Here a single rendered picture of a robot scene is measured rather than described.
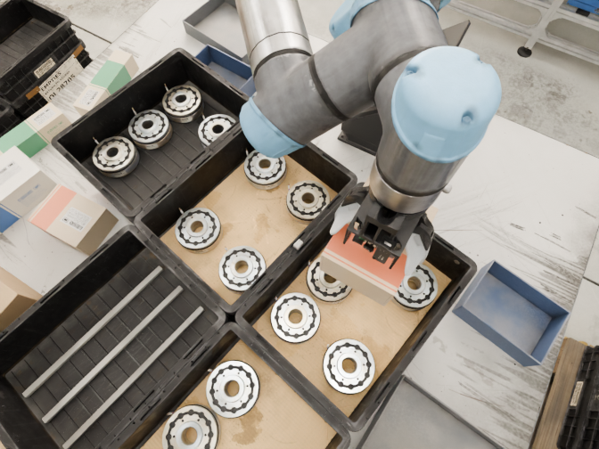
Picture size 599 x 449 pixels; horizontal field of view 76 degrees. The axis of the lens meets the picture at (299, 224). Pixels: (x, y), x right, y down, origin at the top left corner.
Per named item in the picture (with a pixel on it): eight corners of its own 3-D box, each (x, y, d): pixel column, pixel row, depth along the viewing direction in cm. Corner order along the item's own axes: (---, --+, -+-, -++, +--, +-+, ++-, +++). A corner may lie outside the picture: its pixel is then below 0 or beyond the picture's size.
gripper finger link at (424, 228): (406, 247, 56) (384, 210, 50) (410, 237, 56) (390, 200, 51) (436, 255, 53) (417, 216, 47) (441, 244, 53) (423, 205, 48)
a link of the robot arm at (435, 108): (486, 27, 29) (529, 116, 26) (438, 119, 40) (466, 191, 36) (385, 39, 29) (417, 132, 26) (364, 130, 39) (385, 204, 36)
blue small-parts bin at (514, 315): (553, 317, 95) (571, 313, 88) (524, 367, 90) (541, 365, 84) (481, 267, 100) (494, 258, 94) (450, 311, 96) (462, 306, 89)
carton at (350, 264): (363, 195, 69) (370, 174, 62) (424, 227, 67) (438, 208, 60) (318, 269, 64) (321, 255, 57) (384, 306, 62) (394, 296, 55)
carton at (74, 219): (118, 220, 106) (106, 208, 99) (90, 257, 101) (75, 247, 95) (73, 196, 109) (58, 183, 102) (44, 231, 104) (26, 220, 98)
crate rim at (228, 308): (263, 112, 94) (262, 105, 92) (359, 183, 86) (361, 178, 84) (134, 224, 83) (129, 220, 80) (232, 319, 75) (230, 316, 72)
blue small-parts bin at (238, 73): (260, 86, 124) (258, 69, 118) (232, 118, 119) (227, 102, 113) (211, 61, 128) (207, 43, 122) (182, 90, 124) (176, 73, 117)
